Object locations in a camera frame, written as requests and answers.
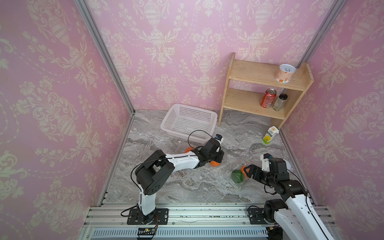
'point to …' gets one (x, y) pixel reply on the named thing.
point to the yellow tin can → (288, 164)
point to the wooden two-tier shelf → (248, 100)
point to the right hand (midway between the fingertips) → (250, 170)
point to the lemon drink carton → (270, 134)
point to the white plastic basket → (190, 123)
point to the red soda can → (268, 98)
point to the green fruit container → (237, 176)
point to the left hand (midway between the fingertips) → (223, 154)
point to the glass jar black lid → (280, 102)
